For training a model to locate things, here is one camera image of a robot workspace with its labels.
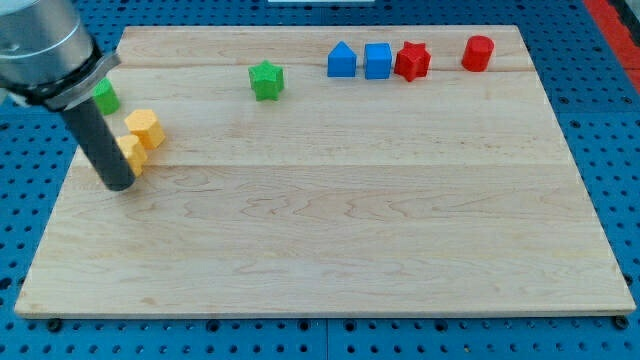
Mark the yellow pentagon block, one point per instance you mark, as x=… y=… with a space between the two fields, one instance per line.
x=134 y=152

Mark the green star block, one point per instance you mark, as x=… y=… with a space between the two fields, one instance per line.
x=266 y=80

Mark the blue house-shaped block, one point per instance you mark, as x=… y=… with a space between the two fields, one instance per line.
x=341 y=61

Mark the blue cube block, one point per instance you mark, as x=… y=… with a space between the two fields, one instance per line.
x=377 y=61

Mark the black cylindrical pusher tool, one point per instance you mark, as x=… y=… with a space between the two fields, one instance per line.
x=88 y=127

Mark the red star block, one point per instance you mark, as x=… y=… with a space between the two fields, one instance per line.
x=412 y=61

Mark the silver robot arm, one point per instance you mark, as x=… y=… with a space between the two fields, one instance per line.
x=48 y=57

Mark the yellow hexagon block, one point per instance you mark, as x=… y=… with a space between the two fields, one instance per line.
x=145 y=124

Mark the green cylinder block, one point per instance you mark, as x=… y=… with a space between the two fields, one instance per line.
x=105 y=97

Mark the red cylinder block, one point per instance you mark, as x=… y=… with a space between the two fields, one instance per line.
x=477 y=53

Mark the wooden board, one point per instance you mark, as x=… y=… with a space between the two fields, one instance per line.
x=454 y=195

